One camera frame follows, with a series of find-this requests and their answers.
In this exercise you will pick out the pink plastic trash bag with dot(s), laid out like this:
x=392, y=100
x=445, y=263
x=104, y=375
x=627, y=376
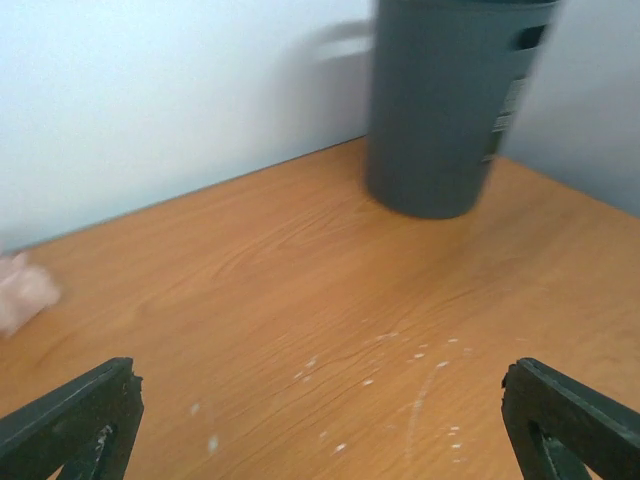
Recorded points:
x=26, y=290

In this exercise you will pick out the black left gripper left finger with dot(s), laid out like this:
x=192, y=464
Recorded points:
x=84, y=429

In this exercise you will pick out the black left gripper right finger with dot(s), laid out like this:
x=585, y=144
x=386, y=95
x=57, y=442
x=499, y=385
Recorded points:
x=560, y=428

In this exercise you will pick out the dark grey trash bin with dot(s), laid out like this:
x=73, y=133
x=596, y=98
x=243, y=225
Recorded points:
x=446, y=81

